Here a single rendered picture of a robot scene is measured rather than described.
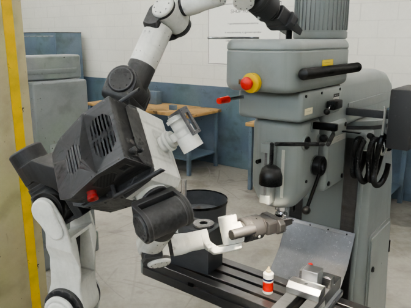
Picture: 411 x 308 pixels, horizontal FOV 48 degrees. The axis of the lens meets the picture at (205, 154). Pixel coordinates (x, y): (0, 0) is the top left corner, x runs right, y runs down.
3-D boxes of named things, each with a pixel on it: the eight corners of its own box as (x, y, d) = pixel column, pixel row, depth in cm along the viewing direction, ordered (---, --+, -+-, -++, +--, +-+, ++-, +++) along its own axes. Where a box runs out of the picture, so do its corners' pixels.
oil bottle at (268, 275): (270, 296, 176) (270, 269, 173) (260, 293, 178) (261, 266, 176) (274, 291, 179) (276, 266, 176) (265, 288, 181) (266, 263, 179)
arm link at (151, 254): (134, 271, 151) (148, 250, 133) (128, 234, 156) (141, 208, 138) (167, 266, 155) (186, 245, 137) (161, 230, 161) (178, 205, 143)
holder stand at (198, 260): (208, 275, 191) (208, 230, 186) (165, 262, 203) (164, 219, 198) (222, 263, 201) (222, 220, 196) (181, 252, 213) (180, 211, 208)
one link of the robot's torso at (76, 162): (45, 231, 126) (146, 174, 113) (27, 128, 140) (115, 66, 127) (117, 239, 151) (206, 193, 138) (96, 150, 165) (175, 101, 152)
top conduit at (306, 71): (308, 80, 134) (309, 68, 133) (295, 79, 136) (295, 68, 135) (361, 72, 168) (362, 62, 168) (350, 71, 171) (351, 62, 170)
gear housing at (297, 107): (301, 124, 145) (303, 92, 142) (236, 116, 159) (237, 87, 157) (342, 111, 171) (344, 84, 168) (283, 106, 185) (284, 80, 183)
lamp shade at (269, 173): (260, 187, 140) (260, 167, 138) (257, 180, 147) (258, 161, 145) (284, 187, 140) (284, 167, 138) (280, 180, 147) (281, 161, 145)
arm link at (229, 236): (244, 241, 167) (218, 248, 161) (238, 212, 168) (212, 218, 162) (263, 241, 157) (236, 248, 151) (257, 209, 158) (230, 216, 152)
